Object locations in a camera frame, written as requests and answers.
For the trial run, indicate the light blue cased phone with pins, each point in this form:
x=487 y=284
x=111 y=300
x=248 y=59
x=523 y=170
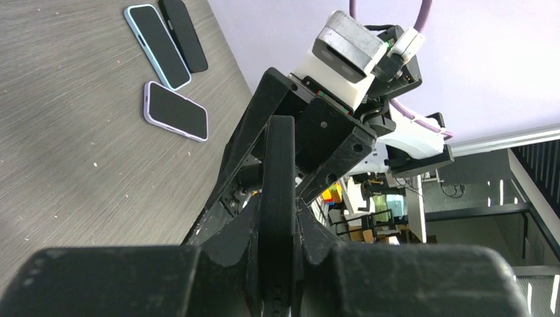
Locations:
x=148 y=27

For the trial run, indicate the black phone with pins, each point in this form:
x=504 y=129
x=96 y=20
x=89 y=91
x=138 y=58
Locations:
x=183 y=32
x=277 y=217

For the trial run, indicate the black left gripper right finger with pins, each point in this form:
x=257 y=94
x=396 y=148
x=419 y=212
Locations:
x=340 y=278

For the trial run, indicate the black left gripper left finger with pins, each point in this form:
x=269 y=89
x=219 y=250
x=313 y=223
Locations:
x=206 y=280

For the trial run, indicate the lilac cased phone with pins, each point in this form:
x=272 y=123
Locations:
x=173 y=112

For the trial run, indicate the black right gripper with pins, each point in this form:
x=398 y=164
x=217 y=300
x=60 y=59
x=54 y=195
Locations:
x=330 y=139

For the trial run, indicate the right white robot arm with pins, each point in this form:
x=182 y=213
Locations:
x=417 y=145

